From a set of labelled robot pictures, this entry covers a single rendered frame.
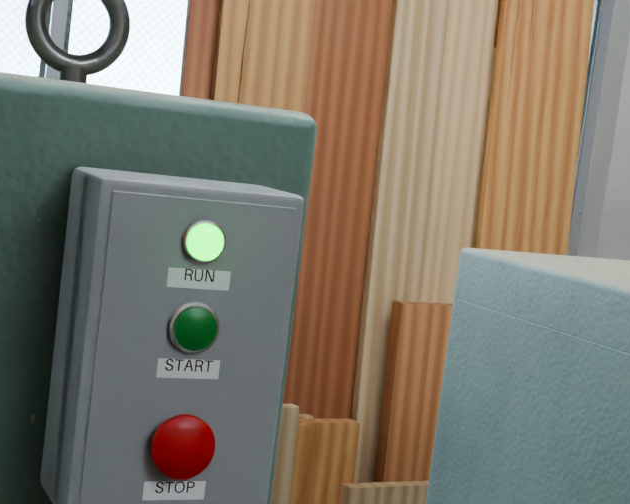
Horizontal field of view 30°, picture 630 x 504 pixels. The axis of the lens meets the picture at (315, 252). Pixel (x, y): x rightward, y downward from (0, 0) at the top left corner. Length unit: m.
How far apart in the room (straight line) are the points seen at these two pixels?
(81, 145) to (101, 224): 0.07
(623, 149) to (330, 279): 0.85
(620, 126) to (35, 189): 2.24
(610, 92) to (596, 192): 0.23
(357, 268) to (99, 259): 1.72
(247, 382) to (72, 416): 0.08
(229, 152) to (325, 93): 1.58
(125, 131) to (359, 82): 1.64
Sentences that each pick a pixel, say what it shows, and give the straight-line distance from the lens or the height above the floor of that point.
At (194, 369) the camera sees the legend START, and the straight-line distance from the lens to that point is 0.55.
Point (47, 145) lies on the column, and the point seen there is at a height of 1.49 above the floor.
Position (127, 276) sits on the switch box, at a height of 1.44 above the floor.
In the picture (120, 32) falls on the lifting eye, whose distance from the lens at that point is 0.69.
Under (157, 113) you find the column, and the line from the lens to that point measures 0.59.
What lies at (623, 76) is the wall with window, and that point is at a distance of 2.73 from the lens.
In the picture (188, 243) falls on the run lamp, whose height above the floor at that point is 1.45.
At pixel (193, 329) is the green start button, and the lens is 0.54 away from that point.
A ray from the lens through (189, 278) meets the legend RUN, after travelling 0.54.
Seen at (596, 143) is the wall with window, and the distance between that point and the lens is 2.77.
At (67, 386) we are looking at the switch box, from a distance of 0.56.
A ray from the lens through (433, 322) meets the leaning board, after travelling 2.22.
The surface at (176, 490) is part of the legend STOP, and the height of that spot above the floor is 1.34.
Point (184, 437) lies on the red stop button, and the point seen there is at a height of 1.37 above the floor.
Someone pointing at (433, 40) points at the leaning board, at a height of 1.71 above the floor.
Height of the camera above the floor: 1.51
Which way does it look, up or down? 6 degrees down
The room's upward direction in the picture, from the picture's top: 7 degrees clockwise
